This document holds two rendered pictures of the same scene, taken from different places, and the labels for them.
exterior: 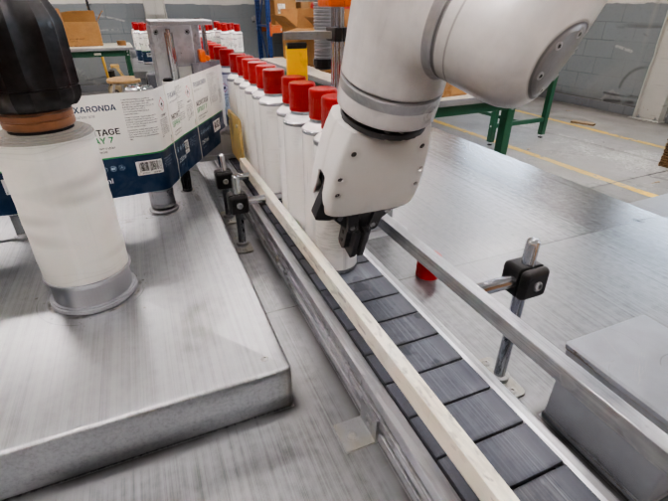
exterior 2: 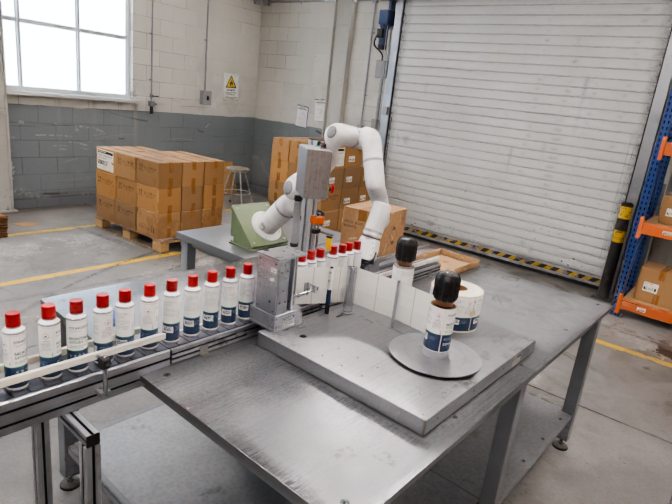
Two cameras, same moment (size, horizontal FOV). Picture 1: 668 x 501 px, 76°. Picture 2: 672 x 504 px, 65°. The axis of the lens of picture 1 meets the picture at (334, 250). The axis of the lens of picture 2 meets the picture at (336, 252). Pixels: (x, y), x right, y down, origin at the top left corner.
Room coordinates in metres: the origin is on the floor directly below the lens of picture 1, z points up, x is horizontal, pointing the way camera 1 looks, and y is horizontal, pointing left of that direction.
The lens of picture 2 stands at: (1.59, 1.91, 1.67)
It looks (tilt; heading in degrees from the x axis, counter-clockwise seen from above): 16 degrees down; 242
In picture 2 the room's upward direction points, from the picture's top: 7 degrees clockwise
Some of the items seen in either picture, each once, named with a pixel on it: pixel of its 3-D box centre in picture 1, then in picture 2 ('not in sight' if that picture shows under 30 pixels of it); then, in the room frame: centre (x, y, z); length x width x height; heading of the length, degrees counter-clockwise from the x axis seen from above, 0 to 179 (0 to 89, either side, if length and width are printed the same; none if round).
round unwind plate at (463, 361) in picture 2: not in sight; (434, 354); (0.51, 0.67, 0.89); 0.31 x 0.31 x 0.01
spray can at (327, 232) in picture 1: (336, 188); (354, 263); (0.47, 0.00, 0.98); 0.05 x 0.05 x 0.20
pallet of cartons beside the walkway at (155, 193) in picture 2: not in sight; (159, 195); (0.68, -3.97, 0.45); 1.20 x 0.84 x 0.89; 117
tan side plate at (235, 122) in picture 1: (235, 137); not in sight; (0.85, 0.20, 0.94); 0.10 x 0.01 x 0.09; 23
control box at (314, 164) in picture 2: not in sight; (313, 171); (0.72, 0.01, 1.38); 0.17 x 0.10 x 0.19; 78
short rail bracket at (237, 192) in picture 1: (239, 212); not in sight; (0.61, 0.15, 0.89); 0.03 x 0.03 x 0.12; 23
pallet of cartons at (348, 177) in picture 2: not in sight; (323, 187); (-1.29, -4.01, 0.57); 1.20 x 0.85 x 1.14; 27
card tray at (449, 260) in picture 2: not in sight; (446, 260); (-0.33, -0.34, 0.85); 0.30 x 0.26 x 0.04; 23
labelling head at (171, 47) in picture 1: (191, 91); (278, 287); (0.94, 0.30, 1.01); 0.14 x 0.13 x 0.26; 23
